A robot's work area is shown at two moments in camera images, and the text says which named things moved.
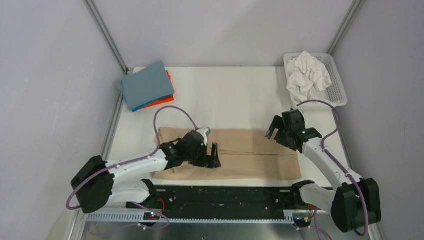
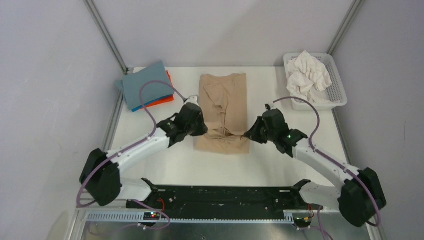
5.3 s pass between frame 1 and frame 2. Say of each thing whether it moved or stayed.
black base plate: stayed
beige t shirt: moved
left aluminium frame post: stayed
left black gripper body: moved
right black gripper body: moved
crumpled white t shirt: stayed
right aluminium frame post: stayed
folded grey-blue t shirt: stayed
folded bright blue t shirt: stayed
